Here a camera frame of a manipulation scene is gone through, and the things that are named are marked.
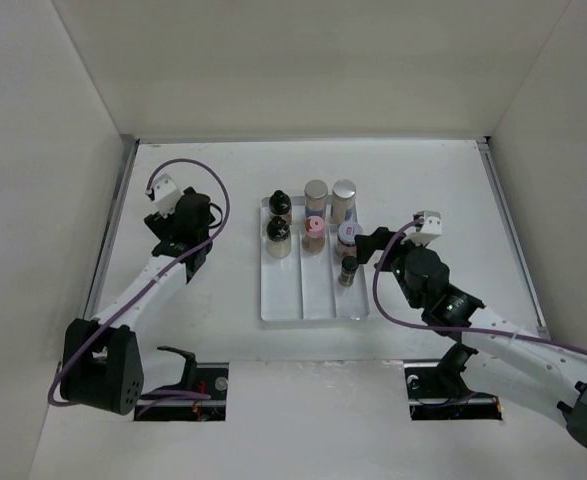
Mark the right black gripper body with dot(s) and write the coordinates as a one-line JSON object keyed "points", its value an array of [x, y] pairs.
{"points": [[398, 267]]}

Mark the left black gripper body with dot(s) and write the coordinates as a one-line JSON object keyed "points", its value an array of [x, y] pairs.
{"points": [[164, 225]]}

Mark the small black cap spice bottle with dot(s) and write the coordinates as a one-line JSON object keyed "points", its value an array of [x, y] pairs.
{"points": [[349, 268]]}

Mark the tall jar silver lid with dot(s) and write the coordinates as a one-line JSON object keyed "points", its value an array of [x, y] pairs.
{"points": [[343, 201], [316, 193]]}

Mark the pink lid spice jar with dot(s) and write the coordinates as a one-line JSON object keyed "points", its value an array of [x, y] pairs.
{"points": [[313, 240]]}

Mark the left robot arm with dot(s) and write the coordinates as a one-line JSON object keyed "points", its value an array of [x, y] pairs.
{"points": [[112, 360]]}

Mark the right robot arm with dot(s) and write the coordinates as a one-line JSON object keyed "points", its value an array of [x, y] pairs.
{"points": [[489, 354]]}

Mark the white compartment tray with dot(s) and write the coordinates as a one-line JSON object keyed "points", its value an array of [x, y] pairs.
{"points": [[303, 288]]}

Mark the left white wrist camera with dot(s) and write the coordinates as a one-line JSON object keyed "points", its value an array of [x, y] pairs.
{"points": [[164, 193]]}

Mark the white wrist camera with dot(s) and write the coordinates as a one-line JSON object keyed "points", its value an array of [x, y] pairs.
{"points": [[164, 193], [430, 225]]}

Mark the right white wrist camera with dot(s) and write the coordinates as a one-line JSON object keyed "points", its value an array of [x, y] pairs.
{"points": [[430, 225]]}

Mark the left metal table rail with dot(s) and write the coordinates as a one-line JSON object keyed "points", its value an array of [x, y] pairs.
{"points": [[98, 275]]}

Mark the metal table rail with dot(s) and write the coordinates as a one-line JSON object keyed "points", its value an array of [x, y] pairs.
{"points": [[485, 152], [98, 275]]}

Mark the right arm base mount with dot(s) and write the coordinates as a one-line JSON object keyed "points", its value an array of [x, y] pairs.
{"points": [[436, 391]]}

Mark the right metal table rail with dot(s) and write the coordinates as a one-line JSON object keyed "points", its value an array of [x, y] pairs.
{"points": [[485, 152]]}

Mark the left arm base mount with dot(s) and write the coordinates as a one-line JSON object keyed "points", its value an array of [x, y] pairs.
{"points": [[182, 389]]}

